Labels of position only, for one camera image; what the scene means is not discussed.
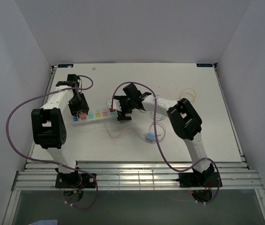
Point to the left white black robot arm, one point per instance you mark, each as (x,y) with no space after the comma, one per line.
(49,130)

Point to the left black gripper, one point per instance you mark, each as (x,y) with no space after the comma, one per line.
(82,107)

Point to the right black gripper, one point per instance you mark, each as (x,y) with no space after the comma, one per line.
(121,115)

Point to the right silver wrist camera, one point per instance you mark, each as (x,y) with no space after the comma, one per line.
(113,105)

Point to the right blue corner label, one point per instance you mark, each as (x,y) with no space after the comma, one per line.
(204,65)

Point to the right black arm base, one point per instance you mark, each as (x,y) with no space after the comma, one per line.
(189,180)

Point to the white colourful power strip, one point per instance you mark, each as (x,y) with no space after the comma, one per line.
(95,116)

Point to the pink charger plug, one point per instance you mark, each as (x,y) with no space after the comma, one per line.
(82,115)

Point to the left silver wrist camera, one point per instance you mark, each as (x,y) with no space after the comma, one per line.
(73,80)

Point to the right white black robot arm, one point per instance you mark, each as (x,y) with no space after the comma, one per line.
(186,124)

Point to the left blue corner label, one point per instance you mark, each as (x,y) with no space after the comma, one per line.
(65,65)

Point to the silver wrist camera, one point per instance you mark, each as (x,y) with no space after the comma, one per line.
(73,80)
(113,105)

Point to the blue charger plug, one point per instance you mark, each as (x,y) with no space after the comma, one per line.
(149,137)

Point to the blue corner label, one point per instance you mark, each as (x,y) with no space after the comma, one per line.
(204,65)
(65,65)

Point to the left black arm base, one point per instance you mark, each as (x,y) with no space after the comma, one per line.
(75,180)

